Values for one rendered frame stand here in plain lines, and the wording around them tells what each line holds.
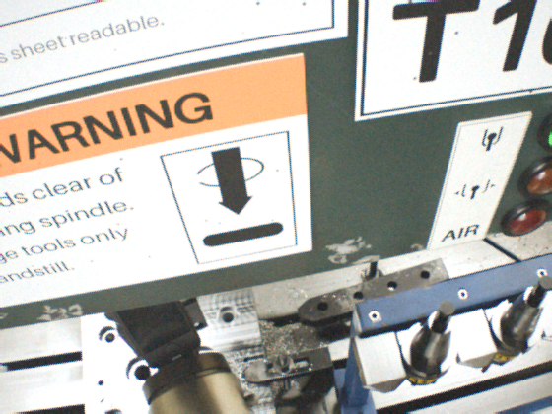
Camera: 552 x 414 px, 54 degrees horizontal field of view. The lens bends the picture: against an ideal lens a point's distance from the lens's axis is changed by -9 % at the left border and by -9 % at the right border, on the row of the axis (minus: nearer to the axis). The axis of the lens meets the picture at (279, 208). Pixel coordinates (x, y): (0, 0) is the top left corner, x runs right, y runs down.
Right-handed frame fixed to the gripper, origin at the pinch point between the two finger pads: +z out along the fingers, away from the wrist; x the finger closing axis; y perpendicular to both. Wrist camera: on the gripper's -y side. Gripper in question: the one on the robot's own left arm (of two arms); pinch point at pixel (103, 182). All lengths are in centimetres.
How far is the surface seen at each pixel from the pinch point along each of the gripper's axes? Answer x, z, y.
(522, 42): 15.2, -25.1, -29.7
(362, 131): 10.2, -23.7, -26.5
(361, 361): 16.8, -19.7, 20.6
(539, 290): 34.2, -24.8, 10.4
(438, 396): 33, -24, 55
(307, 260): 8.2, -23.6, -18.8
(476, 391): 39, -27, 55
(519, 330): 33.2, -26.4, 17.3
